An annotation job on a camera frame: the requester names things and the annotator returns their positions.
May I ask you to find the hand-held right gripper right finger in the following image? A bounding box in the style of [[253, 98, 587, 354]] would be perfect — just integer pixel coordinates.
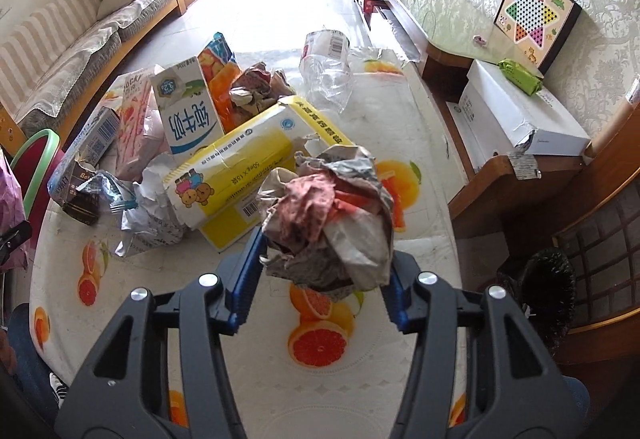
[[380, 251, 588, 439]]

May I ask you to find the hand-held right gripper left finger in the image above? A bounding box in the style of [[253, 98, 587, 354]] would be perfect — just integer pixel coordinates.
[[54, 226, 268, 439]]

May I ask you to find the pink wrapper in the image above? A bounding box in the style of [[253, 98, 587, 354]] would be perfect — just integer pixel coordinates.
[[256, 144, 396, 292]]

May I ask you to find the yellow cardboard box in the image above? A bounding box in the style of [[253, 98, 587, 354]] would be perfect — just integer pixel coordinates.
[[162, 95, 326, 252]]

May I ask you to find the silver blue wrapper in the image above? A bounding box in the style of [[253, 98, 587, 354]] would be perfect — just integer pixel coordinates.
[[82, 169, 138, 220]]

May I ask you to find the white blue milk carton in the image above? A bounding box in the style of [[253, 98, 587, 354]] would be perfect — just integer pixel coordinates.
[[151, 59, 226, 157]]

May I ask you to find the red basin with green rim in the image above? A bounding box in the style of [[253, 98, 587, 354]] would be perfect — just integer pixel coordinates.
[[10, 129, 66, 230]]

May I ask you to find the fruit print tablecloth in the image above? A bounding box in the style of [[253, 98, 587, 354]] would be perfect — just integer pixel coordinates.
[[27, 46, 463, 439]]

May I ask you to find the crumpled white paper bag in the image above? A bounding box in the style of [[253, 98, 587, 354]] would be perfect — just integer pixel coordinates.
[[115, 154, 188, 257]]

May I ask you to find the black mesh waste bin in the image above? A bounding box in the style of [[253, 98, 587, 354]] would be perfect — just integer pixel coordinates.
[[500, 249, 576, 352]]

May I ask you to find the dark brown packet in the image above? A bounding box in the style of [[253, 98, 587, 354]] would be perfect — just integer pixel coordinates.
[[62, 159, 101, 226]]

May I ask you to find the silver blister pack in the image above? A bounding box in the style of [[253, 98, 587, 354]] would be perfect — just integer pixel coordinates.
[[507, 154, 543, 180]]

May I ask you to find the pink biscuit stick box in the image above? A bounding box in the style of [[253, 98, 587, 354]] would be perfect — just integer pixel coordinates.
[[115, 69, 168, 180]]

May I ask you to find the crumpled brown paper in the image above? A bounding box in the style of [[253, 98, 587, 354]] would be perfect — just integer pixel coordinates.
[[229, 62, 296, 122]]

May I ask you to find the orange snack packet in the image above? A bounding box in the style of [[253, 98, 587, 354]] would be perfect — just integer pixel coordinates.
[[197, 33, 246, 132]]

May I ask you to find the white cardboard box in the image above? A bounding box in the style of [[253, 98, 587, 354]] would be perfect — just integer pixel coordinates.
[[457, 60, 592, 170]]

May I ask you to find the person's right leg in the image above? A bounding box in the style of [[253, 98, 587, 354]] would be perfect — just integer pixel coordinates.
[[562, 376, 603, 425]]

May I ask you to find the person's leg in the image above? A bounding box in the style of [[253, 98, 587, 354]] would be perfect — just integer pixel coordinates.
[[7, 304, 66, 420], [562, 376, 603, 425]]

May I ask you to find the crushed clear plastic bottle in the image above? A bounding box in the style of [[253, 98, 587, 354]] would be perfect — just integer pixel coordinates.
[[298, 30, 356, 112]]

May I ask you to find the person's left leg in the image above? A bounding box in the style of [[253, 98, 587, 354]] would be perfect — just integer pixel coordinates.
[[7, 304, 66, 420]]

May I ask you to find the green packet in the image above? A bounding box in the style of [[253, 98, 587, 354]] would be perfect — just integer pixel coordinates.
[[496, 59, 545, 96]]

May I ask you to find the striped cover wooden sofa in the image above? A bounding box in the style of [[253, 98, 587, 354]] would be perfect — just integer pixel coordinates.
[[0, 0, 187, 140]]

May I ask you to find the long wooden cabinet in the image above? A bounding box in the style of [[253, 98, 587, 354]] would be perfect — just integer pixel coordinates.
[[350, 0, 601, 240]]

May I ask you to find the star checkers board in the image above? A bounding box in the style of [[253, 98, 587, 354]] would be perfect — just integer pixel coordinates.
[[493, 0, 582, 73]]

